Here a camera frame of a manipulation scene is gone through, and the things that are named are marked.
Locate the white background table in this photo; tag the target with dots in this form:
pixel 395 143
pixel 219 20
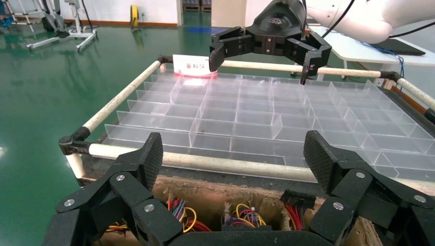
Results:
pixel 350 47

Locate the black pipe corner joint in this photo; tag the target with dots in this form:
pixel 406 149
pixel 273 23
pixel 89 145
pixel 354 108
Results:
pixel 69 142
pixel 431 116
pixel 164 59
pixel 390 75

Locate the black laptop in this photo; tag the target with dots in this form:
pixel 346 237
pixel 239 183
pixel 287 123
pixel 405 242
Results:
pixel 397 47

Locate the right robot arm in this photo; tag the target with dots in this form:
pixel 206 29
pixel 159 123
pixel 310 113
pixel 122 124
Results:
pixel 374 17

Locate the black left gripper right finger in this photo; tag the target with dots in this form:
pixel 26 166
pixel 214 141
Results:
pixel 343 183

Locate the white metal floor stand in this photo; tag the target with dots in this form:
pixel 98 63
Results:
pixel 80 32

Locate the white metal rack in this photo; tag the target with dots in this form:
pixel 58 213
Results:
pixel 20 13

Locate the cream rack leg pipe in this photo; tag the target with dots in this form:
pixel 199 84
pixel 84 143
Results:
pixel 75 166

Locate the white sign card red base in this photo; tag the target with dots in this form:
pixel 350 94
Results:
pixel 193 64

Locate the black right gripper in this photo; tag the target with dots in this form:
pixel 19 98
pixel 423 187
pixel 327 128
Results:
pixel 277 23

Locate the brown cardboard divider box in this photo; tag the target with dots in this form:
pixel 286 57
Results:
pixel 210 193

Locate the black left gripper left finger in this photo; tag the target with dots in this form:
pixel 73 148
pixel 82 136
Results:
pixel 136 183

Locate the clear acrylic divider tray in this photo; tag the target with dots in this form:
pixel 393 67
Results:
pixel 255 115

